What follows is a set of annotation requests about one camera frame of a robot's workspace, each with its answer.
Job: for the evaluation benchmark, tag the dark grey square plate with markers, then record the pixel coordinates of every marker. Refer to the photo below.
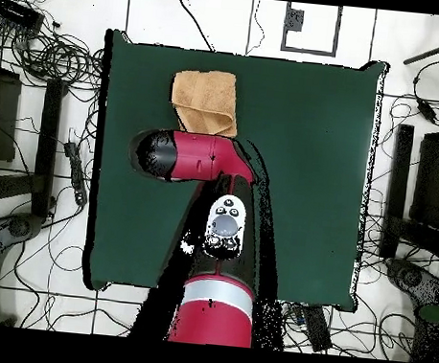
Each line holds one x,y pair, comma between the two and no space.
295,20

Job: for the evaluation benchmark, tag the black metal stand frame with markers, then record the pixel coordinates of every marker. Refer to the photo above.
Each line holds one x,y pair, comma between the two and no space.
398,187
47,145

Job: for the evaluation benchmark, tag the black network switch box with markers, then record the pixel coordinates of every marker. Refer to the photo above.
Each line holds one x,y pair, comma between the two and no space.
18,14

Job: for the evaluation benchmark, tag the tan terry cloth towel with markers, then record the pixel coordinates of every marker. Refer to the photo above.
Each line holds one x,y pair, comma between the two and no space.
204,99

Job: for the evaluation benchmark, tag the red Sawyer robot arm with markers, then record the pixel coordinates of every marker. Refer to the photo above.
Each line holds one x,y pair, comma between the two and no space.
195,156

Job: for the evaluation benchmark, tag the black power adapter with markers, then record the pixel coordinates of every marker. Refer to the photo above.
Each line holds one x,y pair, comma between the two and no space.
427,111

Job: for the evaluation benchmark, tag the dark green table cloth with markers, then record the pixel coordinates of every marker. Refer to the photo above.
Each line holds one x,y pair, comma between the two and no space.
304,139

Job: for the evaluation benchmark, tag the black office chair base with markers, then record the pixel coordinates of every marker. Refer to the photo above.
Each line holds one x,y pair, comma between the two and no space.
412,279
18,227

